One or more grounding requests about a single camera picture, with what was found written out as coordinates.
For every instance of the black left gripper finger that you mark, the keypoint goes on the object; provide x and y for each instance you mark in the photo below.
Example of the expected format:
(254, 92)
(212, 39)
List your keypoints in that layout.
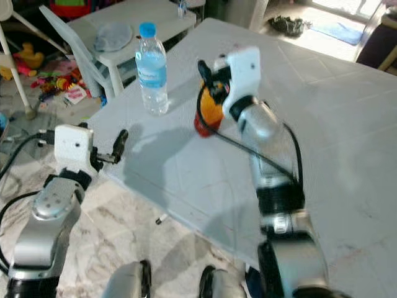
(120, 141)

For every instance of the orange juice bottle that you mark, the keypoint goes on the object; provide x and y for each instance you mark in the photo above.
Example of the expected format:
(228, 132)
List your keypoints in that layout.
(208, 115)

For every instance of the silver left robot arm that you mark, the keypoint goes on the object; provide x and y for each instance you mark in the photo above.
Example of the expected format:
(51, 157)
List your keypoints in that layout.
(43, 236)

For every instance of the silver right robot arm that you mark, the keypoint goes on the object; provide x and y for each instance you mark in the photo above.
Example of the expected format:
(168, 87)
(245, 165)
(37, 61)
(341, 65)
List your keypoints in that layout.
(270, 136)

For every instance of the blue-capped clear water bottle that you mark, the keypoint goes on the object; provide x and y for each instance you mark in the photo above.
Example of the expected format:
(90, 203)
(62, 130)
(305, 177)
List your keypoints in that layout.
(152, 71)

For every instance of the white and red card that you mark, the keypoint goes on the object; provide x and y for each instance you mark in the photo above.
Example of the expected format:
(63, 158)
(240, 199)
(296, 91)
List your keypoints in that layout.
(75, 94)

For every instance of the small clear bottle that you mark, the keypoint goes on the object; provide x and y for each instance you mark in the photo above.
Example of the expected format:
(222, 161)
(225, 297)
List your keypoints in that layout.
(182, 8)

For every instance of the small white plastic table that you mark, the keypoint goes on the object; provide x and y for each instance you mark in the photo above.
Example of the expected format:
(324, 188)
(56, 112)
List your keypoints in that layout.
(136, 15)

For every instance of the colourful toy pile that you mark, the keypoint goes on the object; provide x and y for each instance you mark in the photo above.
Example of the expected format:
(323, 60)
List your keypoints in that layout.
(56, 81)

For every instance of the dark sandals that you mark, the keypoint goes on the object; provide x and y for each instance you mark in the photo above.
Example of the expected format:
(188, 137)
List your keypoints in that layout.
(288, 25)

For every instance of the grey cloth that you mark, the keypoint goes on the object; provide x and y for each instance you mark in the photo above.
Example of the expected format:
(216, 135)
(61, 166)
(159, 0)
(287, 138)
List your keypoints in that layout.
(113, 37)

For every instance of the white plastic chair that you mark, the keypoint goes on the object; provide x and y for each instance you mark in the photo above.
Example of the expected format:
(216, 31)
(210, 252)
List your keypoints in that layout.
(77, 46)

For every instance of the yellow duck toy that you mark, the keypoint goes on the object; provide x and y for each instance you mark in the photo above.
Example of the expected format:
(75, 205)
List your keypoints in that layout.
(31, 57)

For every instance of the silver left robot leg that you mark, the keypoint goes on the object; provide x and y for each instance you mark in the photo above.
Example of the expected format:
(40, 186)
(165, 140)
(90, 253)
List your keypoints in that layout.
(123, 282)

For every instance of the silver robot leg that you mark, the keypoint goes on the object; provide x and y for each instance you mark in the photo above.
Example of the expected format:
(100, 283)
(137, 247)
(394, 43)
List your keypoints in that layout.
(223, 284)
(123, 282)

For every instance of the white high chair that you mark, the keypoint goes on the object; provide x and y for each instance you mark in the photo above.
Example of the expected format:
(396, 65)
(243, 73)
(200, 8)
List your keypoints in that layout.
(17, 68)

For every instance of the blue floor mat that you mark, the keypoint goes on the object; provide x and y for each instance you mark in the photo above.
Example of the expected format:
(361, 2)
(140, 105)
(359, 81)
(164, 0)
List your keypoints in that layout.
(338, 32)

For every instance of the dark chair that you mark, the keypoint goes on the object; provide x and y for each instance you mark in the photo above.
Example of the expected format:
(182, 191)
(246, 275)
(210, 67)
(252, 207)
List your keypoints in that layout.
(378, 46)

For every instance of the silver right robot leg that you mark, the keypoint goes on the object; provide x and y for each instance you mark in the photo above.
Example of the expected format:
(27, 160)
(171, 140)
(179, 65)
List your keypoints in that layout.
(223, 284)

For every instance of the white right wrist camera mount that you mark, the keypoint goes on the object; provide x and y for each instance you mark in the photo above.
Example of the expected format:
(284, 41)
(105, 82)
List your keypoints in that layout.
(243, 71)

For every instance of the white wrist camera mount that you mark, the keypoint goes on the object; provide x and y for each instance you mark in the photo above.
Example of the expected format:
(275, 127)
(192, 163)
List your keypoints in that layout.
(243, 71)
(72, 148)

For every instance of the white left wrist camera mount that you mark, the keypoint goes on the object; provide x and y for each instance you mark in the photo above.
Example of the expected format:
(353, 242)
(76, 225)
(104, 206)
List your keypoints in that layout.
(72, 148)

